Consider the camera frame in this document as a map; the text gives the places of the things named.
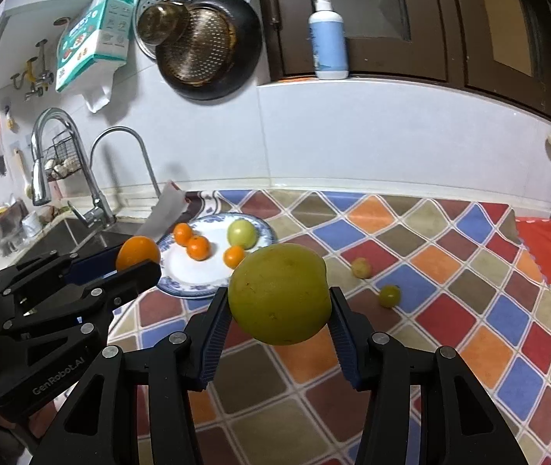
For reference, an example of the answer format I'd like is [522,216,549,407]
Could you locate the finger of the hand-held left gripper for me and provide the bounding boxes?
[0,247,126,297]
[1,259,162,336]

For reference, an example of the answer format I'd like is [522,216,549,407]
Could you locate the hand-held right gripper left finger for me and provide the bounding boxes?
[30,287,232,465]

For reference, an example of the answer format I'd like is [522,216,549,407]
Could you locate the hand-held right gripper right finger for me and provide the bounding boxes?
[326,286,523,465]

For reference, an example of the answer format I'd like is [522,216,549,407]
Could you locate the large orange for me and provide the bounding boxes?
[115,236,162,272]
[187,235,211,260]

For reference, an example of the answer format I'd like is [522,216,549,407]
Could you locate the blue rimmed white plate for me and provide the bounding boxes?
[155,213,276,300]

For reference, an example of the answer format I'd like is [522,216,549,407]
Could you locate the large yellow-green citrus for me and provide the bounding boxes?
[228,245,332,348]

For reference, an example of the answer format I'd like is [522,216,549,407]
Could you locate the large green citrus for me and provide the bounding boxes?
[227,219,259,248]

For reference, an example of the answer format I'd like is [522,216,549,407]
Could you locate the steel kitchen sink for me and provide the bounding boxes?
[0,215,160,274]

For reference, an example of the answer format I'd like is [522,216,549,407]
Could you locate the small green fruit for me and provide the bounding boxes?
[378,285,401,309]

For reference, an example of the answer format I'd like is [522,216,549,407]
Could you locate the glass cup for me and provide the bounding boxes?
[21,213,44,239]

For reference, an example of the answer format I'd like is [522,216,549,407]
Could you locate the colourful diamond pattern tablecloth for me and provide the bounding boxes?
[105,189,551,465]

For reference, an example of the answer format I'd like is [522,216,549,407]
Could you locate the chrome pull-down faucet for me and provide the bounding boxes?
[30,108,117,227]

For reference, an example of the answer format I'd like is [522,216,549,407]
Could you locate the thin gooseneck faucet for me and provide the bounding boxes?
[90,126,162,200]

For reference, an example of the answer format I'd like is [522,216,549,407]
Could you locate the white plastic bag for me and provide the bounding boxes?
[81,65,114,114]

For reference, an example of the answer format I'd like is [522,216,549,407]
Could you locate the red foam mat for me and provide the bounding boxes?
[514,215,551,288]

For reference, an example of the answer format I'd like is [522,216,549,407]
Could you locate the green paper towel pack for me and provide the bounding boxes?
[55,0,136,93]

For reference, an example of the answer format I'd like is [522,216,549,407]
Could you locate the black frying pan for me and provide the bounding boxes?
[154,0,263,102]

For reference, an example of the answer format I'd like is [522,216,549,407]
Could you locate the brass ladle pot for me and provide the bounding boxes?
[136,0,192,50]

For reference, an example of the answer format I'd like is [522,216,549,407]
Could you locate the blue white pump bottle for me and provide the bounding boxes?
[307,0,350,80]

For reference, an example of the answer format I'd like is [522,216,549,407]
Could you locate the black wire basket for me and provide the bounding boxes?
[44,131,85,183]

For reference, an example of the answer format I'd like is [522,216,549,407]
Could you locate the wooden handled brush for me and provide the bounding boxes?
[12,148,34,199]

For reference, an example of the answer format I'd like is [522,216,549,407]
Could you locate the yellow wall hook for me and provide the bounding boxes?
[10,40,56,101]

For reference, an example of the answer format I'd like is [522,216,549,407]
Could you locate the dark wooden window frame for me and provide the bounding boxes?
[253,0,551,118]

